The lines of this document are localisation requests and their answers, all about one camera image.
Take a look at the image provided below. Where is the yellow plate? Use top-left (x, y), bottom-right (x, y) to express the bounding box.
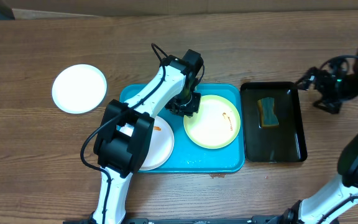
top-left (183, 95), bottom-right (241, 149)

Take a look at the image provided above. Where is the green yellow sponge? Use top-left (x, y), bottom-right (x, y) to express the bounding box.
top-left (257, 97), bottom-right (279, 129)

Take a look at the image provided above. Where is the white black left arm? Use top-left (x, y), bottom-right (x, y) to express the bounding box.
top-left (87, 50), bottom-right (204, 223)

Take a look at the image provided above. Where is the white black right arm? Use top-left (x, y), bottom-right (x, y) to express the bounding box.
top-left (268, 51), bottom-right (358, 223)

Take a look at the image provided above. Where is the teal plastic tray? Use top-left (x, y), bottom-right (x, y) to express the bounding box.
top-left (119, 84), bottom-right (245, 173)

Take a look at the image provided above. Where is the black water tray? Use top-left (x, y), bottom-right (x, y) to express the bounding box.
top-left (240, 82), bottom-right (308, 162)

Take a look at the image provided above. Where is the white plate with ketchup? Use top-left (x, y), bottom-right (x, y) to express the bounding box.
top-left (118, 114), bottom-right (175, 172)

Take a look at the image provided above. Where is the brown cardboard backdrop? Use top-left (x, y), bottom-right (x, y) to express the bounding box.
top-left (0, 0), bottom-right (358, 17)

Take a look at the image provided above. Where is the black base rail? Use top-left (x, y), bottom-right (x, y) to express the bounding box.
top-left (62, 214), bottom-right (341, 224)

